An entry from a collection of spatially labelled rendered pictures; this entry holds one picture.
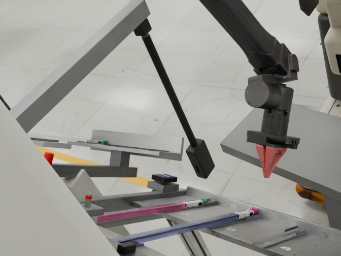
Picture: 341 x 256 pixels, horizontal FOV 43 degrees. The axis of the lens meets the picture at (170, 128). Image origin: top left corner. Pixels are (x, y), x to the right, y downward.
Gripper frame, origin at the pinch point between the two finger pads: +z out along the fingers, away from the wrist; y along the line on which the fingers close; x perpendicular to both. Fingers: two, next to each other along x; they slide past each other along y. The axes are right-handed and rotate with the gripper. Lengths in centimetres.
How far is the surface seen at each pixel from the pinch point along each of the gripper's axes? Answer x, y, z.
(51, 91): -70, 16, -13
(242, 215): -10.9, 1.3, 7.8
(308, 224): -4.0, 12.6, 7.3
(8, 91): 108, -297, 0
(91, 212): -62, 13, -2
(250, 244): -23.0, 10.0, 8.8
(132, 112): 109, -150, -1
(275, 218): -4.0, 5.4, 8.1
